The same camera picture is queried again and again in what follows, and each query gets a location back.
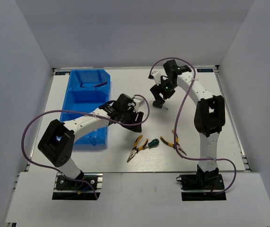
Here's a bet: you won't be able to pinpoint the blue plastic compartment bin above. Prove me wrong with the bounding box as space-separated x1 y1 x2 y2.
60 69 111 146

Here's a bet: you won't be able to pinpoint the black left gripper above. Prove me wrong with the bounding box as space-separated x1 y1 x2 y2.
120 107 144 132

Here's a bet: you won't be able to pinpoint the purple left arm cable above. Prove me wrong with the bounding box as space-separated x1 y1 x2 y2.
21 94 149 199

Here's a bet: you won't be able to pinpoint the long brown hex key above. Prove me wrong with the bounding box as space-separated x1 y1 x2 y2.
92 81 107 87

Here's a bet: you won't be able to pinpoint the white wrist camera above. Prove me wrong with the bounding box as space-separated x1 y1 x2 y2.
132 96 145 113
148 71 163 86

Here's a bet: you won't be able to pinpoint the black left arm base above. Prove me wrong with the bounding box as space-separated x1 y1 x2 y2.
52 173 103 201

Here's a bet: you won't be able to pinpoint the green stubby screwdriver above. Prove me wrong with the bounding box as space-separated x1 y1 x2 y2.
142 139 159 149
152 101 168 110

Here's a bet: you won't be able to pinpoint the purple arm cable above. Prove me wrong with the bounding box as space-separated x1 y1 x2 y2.
21 94 149 199
150 56 237 196

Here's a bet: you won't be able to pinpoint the yellow needle-nose pliers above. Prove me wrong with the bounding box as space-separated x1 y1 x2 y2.
160 129 187 158
127 135 148 163

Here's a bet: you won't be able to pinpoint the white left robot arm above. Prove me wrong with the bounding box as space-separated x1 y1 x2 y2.
38 94 146 189

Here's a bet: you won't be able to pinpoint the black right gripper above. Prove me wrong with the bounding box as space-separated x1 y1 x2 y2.
150 79 177 107

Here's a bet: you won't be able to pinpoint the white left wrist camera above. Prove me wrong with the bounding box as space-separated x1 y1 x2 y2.
132 96 145 113

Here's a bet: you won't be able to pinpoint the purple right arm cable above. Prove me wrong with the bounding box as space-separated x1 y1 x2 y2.
150 56 237 196

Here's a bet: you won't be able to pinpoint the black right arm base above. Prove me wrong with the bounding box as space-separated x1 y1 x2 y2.
176 167 226 201

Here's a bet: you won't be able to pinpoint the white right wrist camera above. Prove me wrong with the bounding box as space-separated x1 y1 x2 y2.
148 71 163 86

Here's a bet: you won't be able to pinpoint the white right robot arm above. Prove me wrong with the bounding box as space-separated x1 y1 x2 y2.
148 57 226 189

